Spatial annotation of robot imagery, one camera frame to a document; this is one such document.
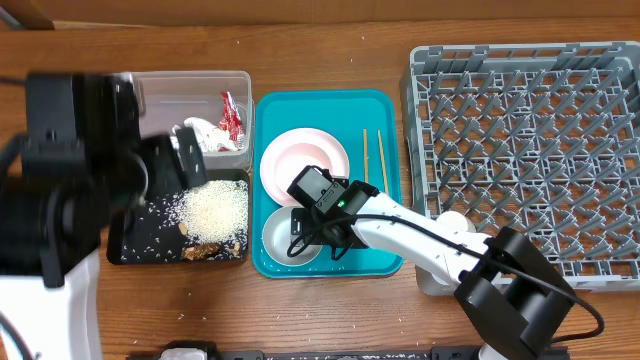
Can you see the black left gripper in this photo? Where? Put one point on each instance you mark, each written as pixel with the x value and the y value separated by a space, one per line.
pixel 170 176

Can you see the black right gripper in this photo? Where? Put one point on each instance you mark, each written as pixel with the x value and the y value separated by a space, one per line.
pixel 304 226

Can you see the white bowl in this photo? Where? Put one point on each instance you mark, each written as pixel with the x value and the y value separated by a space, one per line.
pixel 277 236

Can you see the white napkin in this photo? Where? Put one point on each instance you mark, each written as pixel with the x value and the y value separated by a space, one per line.
pixel 209 137

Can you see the red snack wrapper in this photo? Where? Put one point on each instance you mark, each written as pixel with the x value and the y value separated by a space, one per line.
pixel 231 121

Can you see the wooden chopstick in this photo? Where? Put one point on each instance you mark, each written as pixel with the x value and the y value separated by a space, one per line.
pixel 365 155
pixel 383 162

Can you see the white cup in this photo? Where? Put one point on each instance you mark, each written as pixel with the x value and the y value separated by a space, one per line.
pixel 456 221

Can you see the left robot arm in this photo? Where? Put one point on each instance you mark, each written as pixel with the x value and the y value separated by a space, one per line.
pixel 80 166

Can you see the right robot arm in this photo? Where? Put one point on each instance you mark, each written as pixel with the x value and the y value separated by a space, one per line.
pixel 513 296

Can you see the black food waste tray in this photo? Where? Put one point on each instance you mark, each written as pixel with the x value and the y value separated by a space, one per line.
pixel 150 234

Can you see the grey dishwasher rack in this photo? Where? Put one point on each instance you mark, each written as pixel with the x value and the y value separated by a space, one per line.
pixel 542 138

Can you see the pile of rice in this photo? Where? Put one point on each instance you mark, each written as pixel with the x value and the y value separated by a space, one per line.
pixel 216 212

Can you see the clear plastic bin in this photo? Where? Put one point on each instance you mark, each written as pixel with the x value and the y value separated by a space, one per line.
pixel 168 98

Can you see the large pink plate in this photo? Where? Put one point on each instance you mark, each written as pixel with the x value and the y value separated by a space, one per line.
pixel 287 155

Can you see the brown food scraps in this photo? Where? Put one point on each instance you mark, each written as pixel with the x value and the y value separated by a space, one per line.
pixel 202 250

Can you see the teal plastic tray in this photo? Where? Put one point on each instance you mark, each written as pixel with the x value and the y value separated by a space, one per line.
pixel 343 114

